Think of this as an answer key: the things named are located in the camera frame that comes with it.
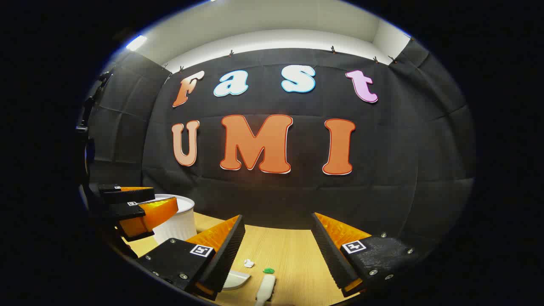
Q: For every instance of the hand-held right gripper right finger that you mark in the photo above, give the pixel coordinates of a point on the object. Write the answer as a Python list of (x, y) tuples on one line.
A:
[(329, 250)]

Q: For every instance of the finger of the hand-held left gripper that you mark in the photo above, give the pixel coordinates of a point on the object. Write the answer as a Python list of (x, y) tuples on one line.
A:
[(127, 195), (148, 214)]

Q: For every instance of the green paper trash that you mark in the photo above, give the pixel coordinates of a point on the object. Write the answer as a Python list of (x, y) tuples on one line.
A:
[(268, 270)]

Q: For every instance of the white paper trash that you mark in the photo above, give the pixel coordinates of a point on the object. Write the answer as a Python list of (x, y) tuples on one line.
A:
[(248, 263)]

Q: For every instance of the wooden desktop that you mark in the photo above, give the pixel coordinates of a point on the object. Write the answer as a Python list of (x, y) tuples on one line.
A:
[(293, 255)]

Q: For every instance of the ceiling light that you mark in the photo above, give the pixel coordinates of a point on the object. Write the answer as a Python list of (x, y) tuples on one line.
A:
[(136, 42)]

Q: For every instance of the dark stand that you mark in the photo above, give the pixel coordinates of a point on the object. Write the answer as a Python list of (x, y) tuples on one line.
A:
[(104, 77)]

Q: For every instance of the small white broom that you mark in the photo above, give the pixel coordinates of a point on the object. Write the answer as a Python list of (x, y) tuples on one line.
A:
[(264, 289)]

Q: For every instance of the white dustpan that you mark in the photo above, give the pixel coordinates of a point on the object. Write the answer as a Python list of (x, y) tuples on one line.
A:
[(234, 279)]

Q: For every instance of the white ribbed garbage bin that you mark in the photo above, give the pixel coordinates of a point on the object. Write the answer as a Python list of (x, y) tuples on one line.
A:
[(178, 225)]

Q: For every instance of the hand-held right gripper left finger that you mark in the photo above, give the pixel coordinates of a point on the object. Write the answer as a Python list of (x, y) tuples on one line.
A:
[(227, 250)]

